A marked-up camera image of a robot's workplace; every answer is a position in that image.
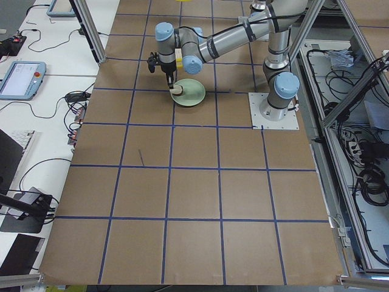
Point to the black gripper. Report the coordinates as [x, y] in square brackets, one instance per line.
[168, 68]

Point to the white steamed bun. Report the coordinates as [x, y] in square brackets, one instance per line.
[176, 90]

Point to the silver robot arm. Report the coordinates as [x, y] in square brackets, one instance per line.
[188, 47]

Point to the light green plate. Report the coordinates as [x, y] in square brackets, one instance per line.
[193, 94]

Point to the blue teach pendant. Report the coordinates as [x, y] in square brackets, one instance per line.
[60, 8]
[22, 80]

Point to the white keyboard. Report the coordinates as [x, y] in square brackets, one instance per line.
[24, 138]

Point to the black laptop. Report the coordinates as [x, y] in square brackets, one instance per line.
[19, 251]

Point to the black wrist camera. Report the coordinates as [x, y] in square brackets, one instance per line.
[153, 62]

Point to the aluminium frame post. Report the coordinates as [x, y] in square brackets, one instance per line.
[87, 25]

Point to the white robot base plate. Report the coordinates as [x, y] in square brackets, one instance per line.
[265, 117]

